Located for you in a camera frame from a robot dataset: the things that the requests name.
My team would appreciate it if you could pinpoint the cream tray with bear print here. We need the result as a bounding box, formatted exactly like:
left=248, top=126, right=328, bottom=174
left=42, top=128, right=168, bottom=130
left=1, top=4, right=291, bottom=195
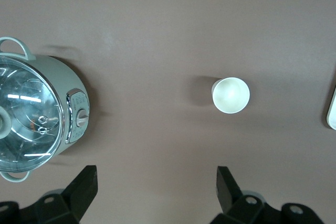
left=322, top=86, right=336, bottom=130

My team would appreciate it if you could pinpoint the white plastic cup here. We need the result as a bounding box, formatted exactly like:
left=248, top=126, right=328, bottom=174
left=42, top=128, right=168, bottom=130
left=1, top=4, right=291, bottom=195
left=211, top=77, right=251, bottom=115

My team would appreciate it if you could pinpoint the grey-green electric cooking pot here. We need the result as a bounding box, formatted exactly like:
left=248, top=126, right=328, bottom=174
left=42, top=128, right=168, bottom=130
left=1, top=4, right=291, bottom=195
left=0, top=37, right=90, bottom=184

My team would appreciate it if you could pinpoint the glass pot lid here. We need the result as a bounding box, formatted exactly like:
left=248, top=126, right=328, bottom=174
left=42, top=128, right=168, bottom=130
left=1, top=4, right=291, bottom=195
left=0, top=53, right=66, bottom=172

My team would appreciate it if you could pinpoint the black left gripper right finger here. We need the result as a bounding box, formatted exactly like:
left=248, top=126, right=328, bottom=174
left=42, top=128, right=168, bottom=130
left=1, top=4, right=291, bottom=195
left=212, top=166, right=323, bottom=224

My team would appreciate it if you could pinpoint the brown table mat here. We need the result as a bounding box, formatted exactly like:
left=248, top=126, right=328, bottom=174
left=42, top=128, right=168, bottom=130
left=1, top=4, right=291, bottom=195
left=0, top=0, right=336, bottom=224

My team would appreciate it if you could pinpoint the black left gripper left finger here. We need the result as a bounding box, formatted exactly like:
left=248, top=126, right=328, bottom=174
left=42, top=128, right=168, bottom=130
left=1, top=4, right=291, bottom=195
left=0, top=165, right=98, bottom=224

